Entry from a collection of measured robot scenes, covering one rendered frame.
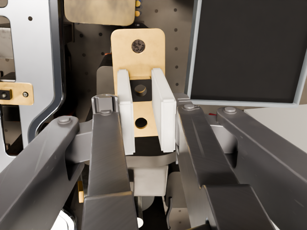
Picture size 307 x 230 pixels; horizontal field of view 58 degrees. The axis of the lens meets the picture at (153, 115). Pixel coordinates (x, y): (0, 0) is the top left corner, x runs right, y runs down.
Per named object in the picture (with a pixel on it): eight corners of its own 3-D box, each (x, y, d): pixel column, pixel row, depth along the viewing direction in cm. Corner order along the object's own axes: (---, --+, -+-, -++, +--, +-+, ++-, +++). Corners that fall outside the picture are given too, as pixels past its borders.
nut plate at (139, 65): (110, 29, 19) (109, 31, 18) (164, 28, 20) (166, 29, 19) (118, 136, 23) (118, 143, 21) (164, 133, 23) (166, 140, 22)
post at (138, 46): (124, 19, 72) (122, 29, 35) (144, 21, 73) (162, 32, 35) (124, 39, 74) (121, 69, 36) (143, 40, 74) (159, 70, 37)
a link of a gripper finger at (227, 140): (181, 128, 12) (246, 125, 13) (166, 92, 17) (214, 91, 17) (180, 157, 13) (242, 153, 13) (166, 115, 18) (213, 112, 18)
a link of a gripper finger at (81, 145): (121, 161, 13) (54, 166, 12) (120, 117, 17) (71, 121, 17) (119, 132, 12) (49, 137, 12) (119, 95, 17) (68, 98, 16)
